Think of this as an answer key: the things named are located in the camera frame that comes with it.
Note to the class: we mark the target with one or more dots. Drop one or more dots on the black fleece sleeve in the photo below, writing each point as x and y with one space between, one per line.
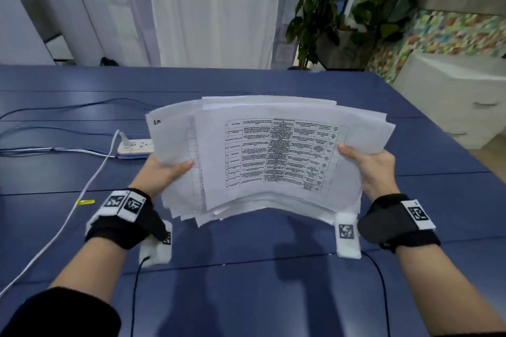
59 315

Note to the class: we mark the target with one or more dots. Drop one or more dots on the person's left hand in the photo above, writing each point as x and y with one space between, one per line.
154 178

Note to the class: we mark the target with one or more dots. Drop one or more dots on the person's right forearm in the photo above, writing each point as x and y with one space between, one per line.
446 289

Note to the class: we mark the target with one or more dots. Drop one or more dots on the white curtain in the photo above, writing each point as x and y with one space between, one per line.
213 5

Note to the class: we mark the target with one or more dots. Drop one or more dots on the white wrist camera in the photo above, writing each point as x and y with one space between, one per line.
348 248
154 252

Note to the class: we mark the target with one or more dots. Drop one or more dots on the white power strip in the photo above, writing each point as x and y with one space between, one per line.
138 147

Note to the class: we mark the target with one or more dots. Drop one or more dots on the gathered printed papers stack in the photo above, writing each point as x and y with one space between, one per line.
213 143

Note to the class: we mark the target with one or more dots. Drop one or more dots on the small black floor object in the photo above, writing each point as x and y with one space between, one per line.
108 62

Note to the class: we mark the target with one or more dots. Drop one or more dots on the person's right hand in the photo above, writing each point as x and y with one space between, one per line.
377 175

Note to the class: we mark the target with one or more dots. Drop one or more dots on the colourful patterned panel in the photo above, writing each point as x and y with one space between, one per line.
454 32

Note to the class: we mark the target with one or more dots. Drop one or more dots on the grey plant pot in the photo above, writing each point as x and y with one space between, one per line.
340 52

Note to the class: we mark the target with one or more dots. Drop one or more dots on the white drawer cabinet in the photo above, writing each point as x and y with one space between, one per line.
442 103

